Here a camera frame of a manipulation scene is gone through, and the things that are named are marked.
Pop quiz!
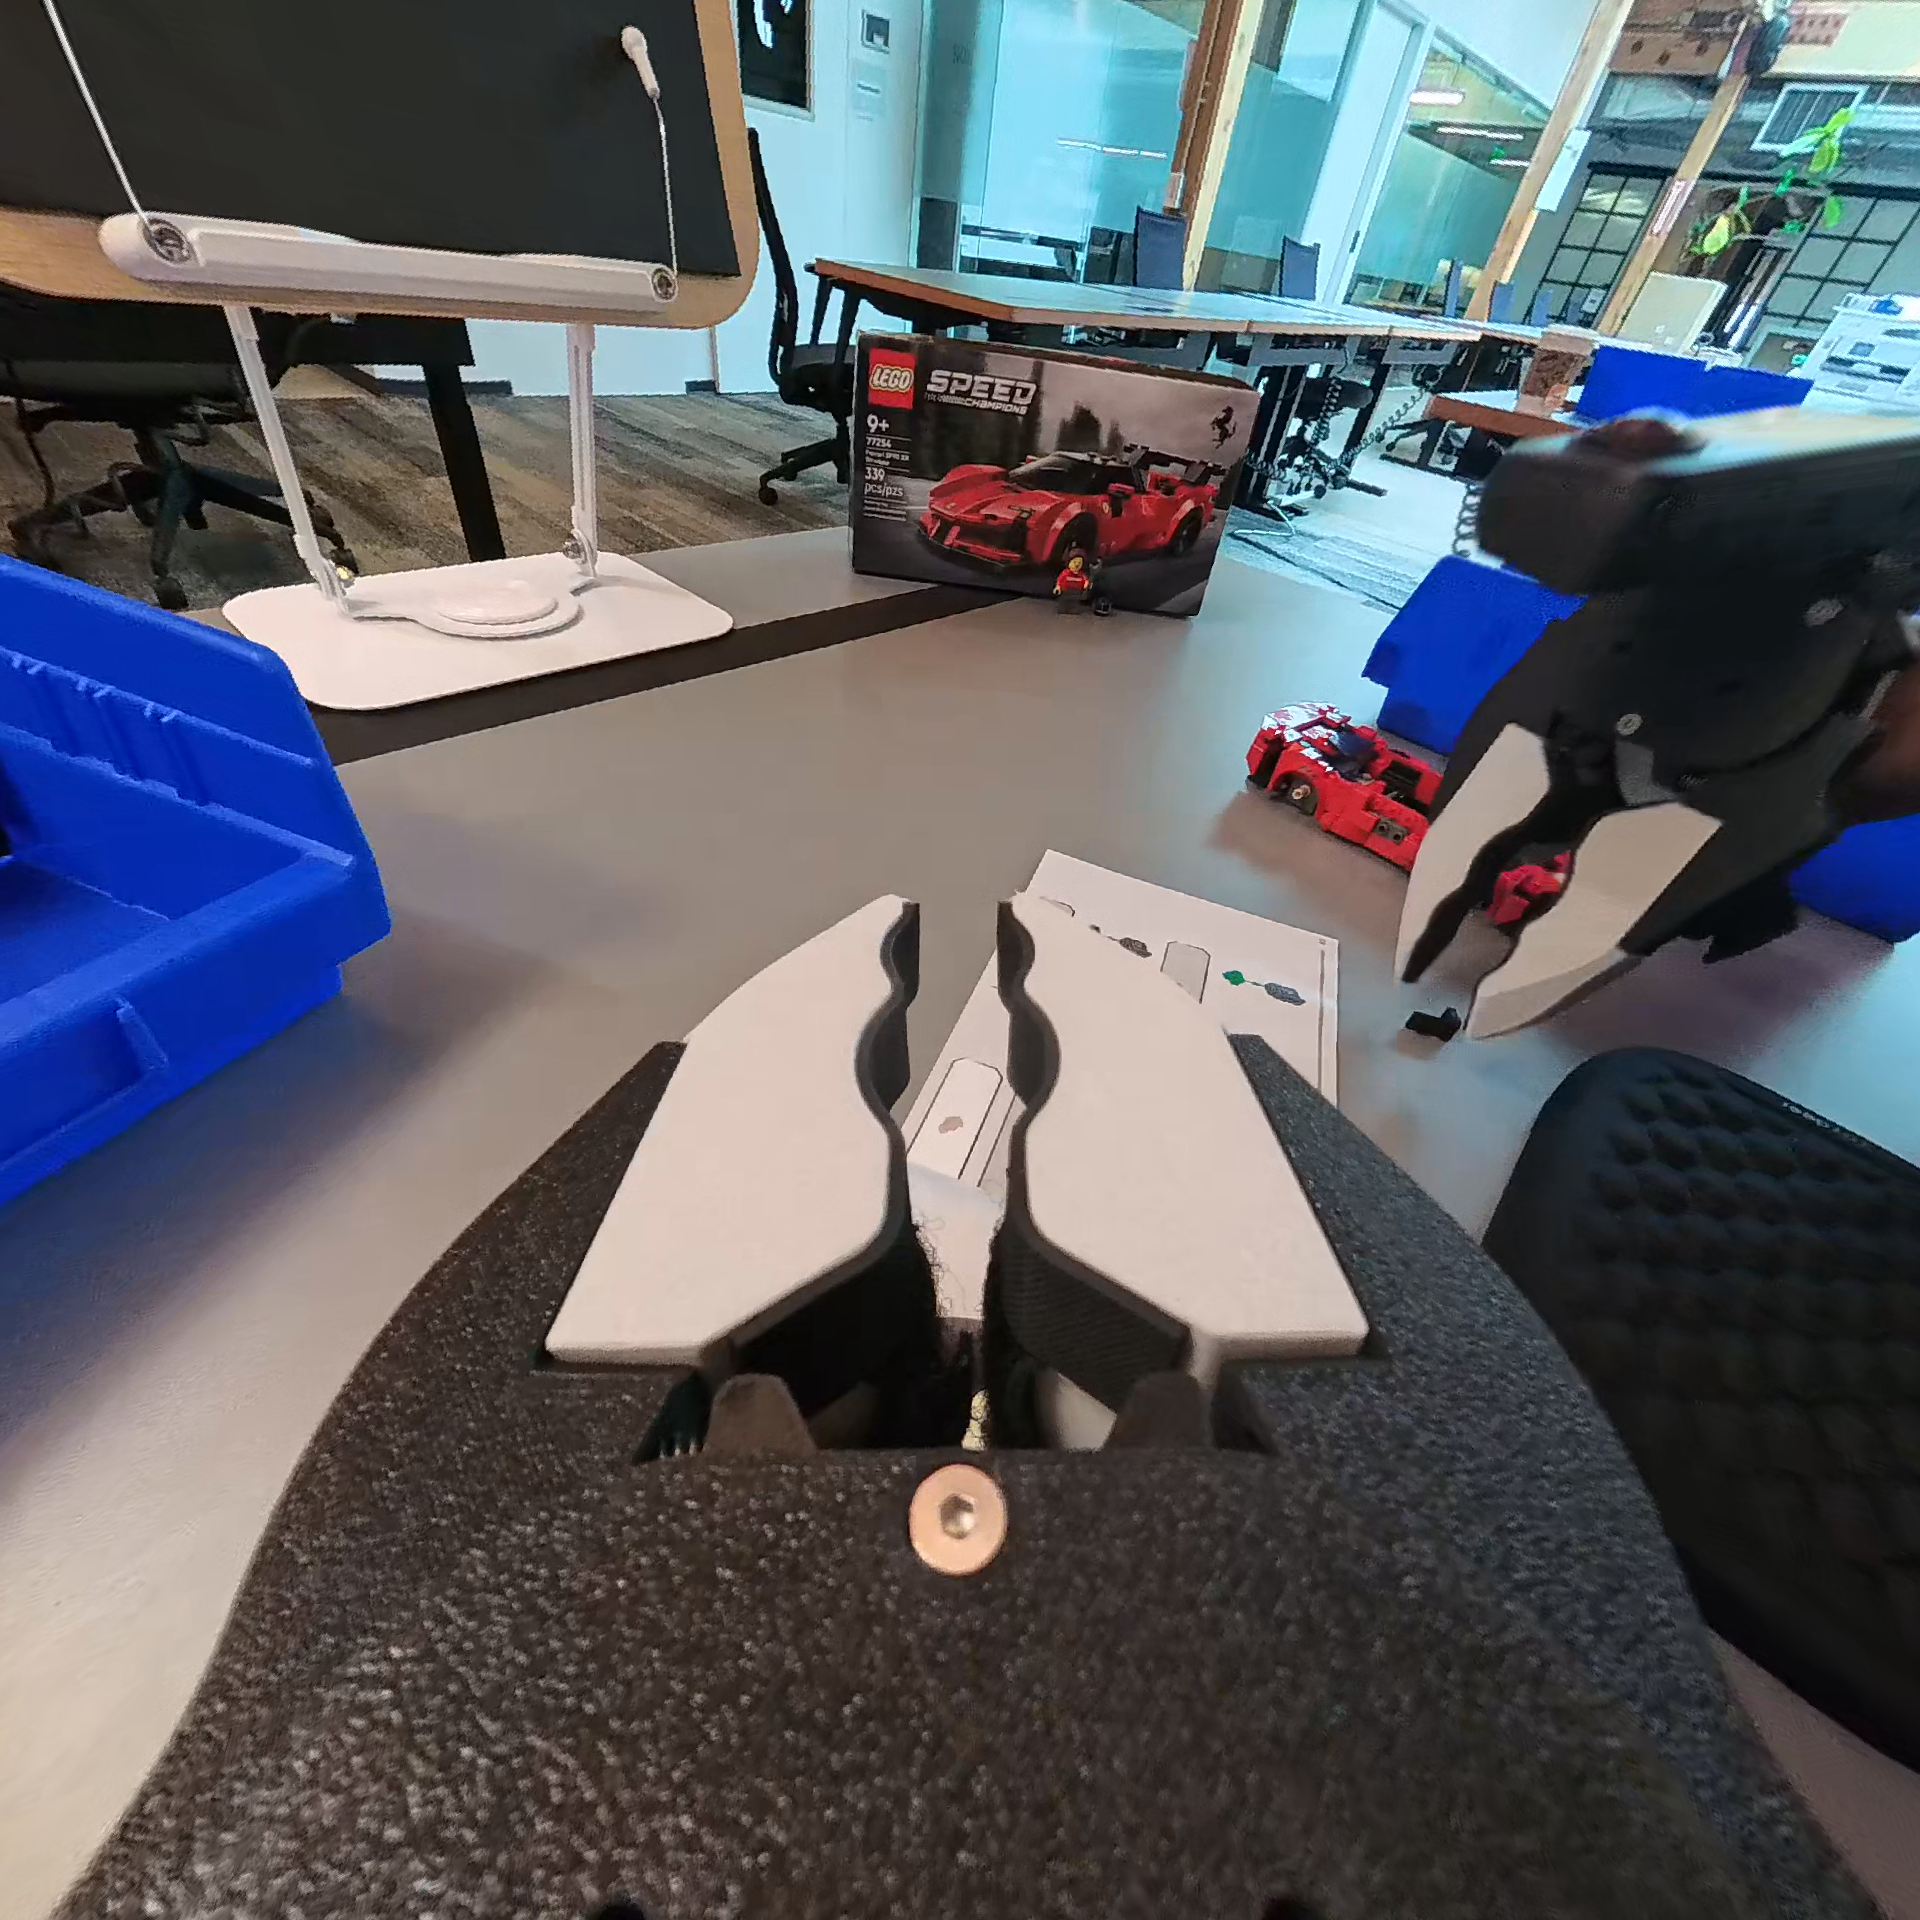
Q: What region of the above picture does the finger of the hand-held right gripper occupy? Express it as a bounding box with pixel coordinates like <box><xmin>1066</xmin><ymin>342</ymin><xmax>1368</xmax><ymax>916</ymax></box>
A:
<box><xmin>1460</xmin><ymin>799</ymin><xmax>1727</xmax><ymax>1039</ymax></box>
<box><xmin>1392</xmin><ymin>720</ymin><xmax>1556</xmax><ymax>988</ymax></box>

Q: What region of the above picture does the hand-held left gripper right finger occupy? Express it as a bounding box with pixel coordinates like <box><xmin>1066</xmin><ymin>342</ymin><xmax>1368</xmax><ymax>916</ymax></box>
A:
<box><xmin>990</xmin><ymin>892</ymin><xmax>1372</xmax><ymax>1368</ymax></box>

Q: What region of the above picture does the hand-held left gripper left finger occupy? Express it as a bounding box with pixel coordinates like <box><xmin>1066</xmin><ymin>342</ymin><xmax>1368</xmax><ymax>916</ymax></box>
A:
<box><xmin>544</xmin><ymin>893</ymin><xmax>940</xmax><ymax>1368</ymax></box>

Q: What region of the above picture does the blue bin with lego pieces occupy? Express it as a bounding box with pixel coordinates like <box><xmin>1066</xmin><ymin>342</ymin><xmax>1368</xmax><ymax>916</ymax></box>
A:
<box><xmin>1365</xmin><ymin>551</ymin><xmax>1920</xmax><ymax>943</ymax></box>

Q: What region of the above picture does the red lego car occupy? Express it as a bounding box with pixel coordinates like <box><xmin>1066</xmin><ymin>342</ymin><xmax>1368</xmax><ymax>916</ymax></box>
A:
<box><xmin>1246</xmin><ymin>703</ymin><xmax>1574</xmax><ymax>928</ymax></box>

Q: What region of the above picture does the lego set box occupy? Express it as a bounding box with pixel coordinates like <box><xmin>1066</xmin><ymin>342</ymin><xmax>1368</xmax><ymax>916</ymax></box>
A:
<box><xmin>850</xmin><ymin>328</ymin><xmax>1260</xmax><ymax>620</ymax></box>

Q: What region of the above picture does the white printer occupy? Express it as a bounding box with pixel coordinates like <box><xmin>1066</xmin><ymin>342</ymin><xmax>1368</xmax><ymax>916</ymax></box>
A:
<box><xmin>1791</xmin><ymin>293</ymin><xmax>1920</xmax><ymax>407</ymax></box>

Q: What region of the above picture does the white instruction sheet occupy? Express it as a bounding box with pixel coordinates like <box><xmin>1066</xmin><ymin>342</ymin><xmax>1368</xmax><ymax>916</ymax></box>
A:
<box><xmin>895</xmin><ymin>848</ymin><xmax>1342</xmax><ymax>1202</ymax></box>

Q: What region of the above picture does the green potted plant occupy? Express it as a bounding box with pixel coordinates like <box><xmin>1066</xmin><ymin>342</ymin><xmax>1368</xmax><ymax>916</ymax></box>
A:
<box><xmin>1686</xmin><ymin>104</ymin><xmax>1863</xmax><ymax>270</ymax></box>

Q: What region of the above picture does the black mesh chair back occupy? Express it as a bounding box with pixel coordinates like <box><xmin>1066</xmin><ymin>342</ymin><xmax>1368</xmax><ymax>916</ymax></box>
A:
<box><xmin>1480</xmin><ymin>1046</ymin><xmax>1920</xmax><ymax>1772</ymax></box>

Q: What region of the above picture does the white stand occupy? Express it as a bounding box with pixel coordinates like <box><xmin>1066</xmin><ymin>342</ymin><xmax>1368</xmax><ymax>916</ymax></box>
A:
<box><xmin>96</xmin><ymin>211</ymin><xmax>736</xmax><ymax>711</ymax></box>

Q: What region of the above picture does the empty blue storage bin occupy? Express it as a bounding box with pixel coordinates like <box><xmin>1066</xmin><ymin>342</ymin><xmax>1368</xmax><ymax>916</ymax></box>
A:
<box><xmin>0</xmin><ymin>551</ymin><xmax>392</xmax><ymax>1210</ymax></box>

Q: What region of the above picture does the long wooden-topped table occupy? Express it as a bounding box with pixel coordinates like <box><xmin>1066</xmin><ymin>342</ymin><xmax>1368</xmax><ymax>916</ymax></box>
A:
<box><xmin>809</xmin><ymin>258</ymin><xmax>1592</xmax><ymax>518</ymax></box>

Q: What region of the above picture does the black office chair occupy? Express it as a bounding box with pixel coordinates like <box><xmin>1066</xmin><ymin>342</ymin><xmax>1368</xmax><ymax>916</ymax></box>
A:
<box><xmin>0</xmin><ymin>286</ymin><xmax>350</xmax><ymax>608</ymax></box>
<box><xmin>744</xmin><ymin>128</ymin><xmax>858</xmax><ymax>504</ymax></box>

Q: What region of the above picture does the black wood-framed board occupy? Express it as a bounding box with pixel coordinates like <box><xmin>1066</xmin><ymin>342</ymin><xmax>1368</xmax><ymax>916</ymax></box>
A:
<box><xmin>0</xmin><ymin>0</ymin><xmax>761</xmax><ymax>328</ymax></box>

